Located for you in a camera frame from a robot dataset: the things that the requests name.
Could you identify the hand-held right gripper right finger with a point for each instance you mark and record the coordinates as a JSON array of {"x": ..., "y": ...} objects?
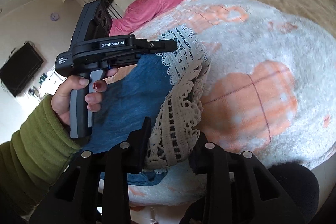
[{"x": 197, "y": 158}]

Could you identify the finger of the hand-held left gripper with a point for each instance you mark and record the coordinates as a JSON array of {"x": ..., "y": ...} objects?
[
  {"x": 128, "y": 60},
  {"x": 160, "y": 46}
]

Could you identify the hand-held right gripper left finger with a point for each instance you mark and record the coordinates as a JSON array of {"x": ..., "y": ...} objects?
[{"x": 140, "y": 146}]

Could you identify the blue denim skirt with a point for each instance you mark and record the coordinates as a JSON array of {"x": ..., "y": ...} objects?
[{"x": 131, "y": 98}]

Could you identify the person's green sleeved left forearm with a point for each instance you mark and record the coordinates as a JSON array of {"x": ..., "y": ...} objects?
[{"x": 31, "y": 140}]

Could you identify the person's left hand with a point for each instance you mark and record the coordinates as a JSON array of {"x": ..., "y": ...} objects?
[{"x": 61, "y": 100}]

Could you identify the white drawer cabinet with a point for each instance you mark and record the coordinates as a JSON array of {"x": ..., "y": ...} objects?
[{"x": 50, "y": 81}]

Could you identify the white orange fleece blanket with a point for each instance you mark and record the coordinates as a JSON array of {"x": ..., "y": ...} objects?
[{"x": 262, "y": 43}]

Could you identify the purple wall clock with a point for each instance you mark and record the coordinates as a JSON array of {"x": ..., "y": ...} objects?
[{"x": 54, "y": 16}]

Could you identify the black wall television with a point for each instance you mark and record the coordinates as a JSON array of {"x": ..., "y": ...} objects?
[{"x": 21, "y": 69}]

